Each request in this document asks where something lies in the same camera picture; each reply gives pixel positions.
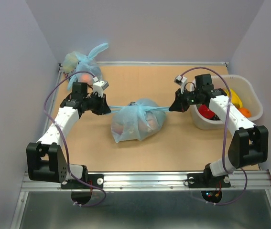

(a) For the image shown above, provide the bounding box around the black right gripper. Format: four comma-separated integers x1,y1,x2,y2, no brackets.
171,87,203,113

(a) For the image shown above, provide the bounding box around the red apple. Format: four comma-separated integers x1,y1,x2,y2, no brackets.
198,104,215,119

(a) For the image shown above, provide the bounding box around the light blue printed plastic bag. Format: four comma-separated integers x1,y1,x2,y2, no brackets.
110,99,169,143

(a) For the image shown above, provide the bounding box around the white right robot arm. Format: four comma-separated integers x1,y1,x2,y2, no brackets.
169,74,269,186

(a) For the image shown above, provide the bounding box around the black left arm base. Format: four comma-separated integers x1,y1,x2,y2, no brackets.
61,164,107,208

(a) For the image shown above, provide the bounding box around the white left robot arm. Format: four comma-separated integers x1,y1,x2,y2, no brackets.
26,81,111,188

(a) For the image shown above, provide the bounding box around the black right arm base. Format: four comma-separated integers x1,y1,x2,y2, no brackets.
184,164,231,205

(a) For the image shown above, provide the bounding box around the tied blue bag of fruit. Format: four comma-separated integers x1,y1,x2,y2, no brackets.
62,43,109,90

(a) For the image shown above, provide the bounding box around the yellow banana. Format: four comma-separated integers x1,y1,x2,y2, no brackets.
230,89,243,109

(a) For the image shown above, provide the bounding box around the white plastic basket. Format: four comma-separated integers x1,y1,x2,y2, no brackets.
190,74,263,130

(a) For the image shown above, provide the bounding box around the orange fruit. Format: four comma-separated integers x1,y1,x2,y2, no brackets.
238,107,252,118

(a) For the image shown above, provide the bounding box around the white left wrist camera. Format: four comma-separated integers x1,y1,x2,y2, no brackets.
93,81,109,97

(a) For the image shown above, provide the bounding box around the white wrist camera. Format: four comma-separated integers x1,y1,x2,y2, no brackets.
93,81,109,97
174,75,187,94

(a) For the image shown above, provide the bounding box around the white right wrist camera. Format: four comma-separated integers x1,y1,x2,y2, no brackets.
174,75,187,94

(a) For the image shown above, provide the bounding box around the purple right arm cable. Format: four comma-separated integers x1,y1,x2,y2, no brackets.
180,66,248,206

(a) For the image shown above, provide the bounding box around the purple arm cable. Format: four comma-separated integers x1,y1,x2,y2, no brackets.
43,71,107,208
180,66,248,206

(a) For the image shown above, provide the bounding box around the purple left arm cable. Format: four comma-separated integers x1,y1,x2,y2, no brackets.
43,71,107,208

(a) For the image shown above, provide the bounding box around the aluminium front rail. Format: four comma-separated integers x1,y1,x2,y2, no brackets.
21,170,271,192

